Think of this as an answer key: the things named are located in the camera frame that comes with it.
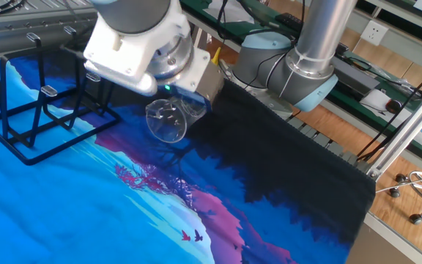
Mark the clear glass cup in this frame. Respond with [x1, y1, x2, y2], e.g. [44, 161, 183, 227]
[144, 95, 208, 144]

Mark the grey metal box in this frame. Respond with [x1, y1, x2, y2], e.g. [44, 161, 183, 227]
[333, 54, 381, 97]

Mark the black metal cup rack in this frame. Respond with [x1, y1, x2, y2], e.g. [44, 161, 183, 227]
[0, 25, 123, 166]

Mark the black computer mouse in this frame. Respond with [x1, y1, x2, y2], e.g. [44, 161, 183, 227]
[385, 98, 404, 114]

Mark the clear plastic bag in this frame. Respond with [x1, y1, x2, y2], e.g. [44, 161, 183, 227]
[205, 0, 256, 25]

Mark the blue landscape print cloth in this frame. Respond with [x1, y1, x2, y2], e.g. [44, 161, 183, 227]
[0, 47, 377, 264]

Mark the black cable bundle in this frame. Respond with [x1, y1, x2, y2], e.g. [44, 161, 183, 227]
[216, 0, 307, 91]

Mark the white wall socket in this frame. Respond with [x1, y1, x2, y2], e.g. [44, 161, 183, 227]
[360, 19, 390, 47]

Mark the white paper sheet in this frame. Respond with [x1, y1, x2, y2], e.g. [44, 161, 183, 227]
[359, 89, 413, 124]

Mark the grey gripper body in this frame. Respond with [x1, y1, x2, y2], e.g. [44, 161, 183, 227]
[158, 61, 225, 107]

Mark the aluminium frame beam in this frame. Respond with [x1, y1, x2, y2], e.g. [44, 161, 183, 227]
[366, 75, 422, 181]

